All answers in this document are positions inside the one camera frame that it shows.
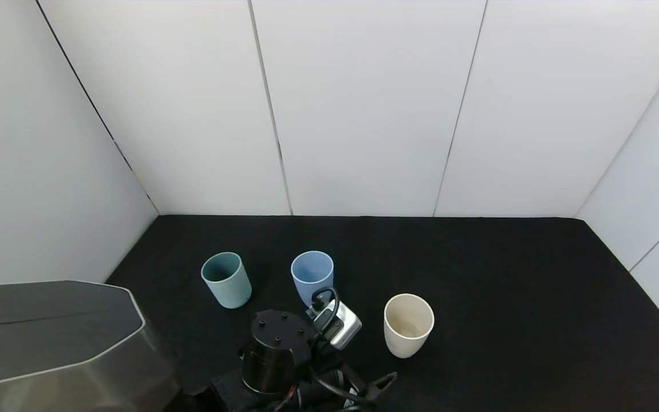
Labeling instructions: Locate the cream plastic cup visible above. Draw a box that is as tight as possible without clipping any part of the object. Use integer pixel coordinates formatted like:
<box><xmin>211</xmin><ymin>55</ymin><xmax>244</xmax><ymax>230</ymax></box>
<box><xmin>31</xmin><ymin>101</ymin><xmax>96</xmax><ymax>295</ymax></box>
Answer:
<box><xmin>383</xmin><ymin>294</ymin><xmax>435</xmax><ymax>359</ymax></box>

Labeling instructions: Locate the light blue plastic cup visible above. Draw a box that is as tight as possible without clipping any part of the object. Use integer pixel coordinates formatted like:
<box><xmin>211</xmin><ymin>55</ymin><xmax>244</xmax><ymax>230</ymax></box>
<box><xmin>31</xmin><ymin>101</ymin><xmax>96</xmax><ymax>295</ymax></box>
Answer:
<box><xmin>291</xmin><ymin>251</ymin><xmax>335</xmax><ymax>307</ymax></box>

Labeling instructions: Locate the teal plastic cup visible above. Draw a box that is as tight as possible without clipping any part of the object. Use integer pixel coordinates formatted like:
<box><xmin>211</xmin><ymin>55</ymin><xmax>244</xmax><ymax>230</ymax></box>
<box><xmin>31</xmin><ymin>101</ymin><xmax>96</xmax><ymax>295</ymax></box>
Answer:
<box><xmin>201</xmin><ymin>252</ymin><xmax>252</xmax><ymax>310</ymax></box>

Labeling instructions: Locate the black camera cable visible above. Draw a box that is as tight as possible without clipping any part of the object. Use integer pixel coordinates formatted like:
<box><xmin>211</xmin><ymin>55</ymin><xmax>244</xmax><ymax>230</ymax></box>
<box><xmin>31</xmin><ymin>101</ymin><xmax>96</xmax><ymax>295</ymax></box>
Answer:
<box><xmin>310</xmin><ymin>287</ymin><xmax>342</xmax><ymax>338</ymax></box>

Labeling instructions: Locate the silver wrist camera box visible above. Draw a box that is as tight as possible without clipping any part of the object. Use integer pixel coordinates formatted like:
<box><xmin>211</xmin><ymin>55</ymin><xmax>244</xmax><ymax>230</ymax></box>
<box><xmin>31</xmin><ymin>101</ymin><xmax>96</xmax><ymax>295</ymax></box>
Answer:
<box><xmin>306</xmin><ymin>301</ymin><xmax>363</xmax><ymax>351</ymax></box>

